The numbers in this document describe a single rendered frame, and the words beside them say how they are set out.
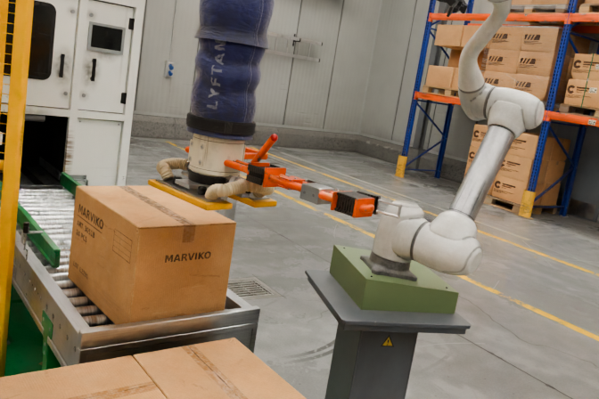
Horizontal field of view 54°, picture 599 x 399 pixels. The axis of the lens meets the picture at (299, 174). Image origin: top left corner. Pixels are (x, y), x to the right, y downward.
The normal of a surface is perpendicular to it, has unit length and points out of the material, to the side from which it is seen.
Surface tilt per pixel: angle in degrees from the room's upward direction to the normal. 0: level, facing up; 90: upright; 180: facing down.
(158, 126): 90
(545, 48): 90
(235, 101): 77
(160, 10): 90
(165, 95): 90
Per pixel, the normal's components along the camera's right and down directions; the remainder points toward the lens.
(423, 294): 0.25, 0.19
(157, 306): 0.64, 0.22
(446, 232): -0.39, -0.47
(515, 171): -0.82, -0.01
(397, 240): -0.57, 0.03
